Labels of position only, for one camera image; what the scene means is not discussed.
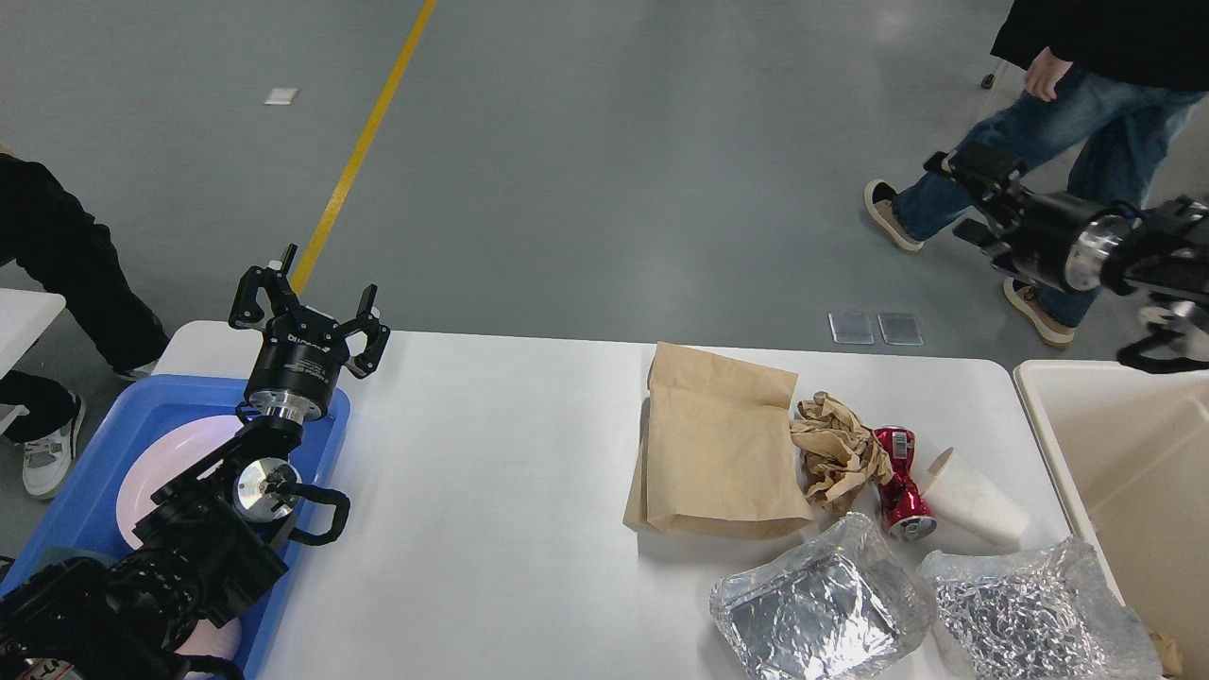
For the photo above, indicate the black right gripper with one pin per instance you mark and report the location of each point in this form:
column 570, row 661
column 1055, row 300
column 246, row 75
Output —
column 1060, row 241

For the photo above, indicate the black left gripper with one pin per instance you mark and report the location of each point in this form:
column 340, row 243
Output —
column 300, row 359

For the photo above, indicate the pink plate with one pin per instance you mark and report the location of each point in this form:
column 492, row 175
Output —
column 161, row 462

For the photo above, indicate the brown paper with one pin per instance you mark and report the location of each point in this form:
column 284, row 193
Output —
column 841, row 456

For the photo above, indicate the pink mug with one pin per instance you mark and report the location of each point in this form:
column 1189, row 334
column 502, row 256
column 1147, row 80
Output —
column 210, row 640

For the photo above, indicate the brown paper bag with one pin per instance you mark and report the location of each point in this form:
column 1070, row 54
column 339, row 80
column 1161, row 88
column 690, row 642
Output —
column 715, row 455

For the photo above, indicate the clear plastic wrap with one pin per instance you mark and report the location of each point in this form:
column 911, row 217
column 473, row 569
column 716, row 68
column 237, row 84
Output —
column 1036, row 614

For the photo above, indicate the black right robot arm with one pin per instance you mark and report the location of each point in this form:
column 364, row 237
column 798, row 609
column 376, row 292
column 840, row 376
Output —
column 1165, row 257

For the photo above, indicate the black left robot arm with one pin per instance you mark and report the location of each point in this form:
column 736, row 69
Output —
column 210, row 548

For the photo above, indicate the person in blue jeans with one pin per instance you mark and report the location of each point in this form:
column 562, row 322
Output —
column 1120, row 77

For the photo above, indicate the right clear floor plate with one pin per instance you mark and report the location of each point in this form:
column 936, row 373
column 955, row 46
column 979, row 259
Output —
column 901, row 329

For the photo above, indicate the clear floor plate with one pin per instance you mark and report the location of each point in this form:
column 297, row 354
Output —
column 850, row 328
column 901, row 329

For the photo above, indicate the left clear floor plate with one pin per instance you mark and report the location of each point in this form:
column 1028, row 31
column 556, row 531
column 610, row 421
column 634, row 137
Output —
column 850, row 328

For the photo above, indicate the beige plastic bin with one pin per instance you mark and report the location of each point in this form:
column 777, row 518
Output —
column 1130, row 451

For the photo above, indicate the white side table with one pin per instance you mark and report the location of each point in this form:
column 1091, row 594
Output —
column 25, row 316

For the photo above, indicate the white paper cup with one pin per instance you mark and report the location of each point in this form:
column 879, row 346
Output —
column 957, row 491

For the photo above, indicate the blue plastic tray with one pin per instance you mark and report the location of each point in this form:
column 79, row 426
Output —
column 82, row 516

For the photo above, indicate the crushed red soda can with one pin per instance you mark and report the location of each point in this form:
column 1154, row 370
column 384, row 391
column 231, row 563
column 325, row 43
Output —
column 904, row 513

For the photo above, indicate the crumpled aluminium foil tray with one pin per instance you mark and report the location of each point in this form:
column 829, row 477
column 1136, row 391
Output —
column 841, row 606

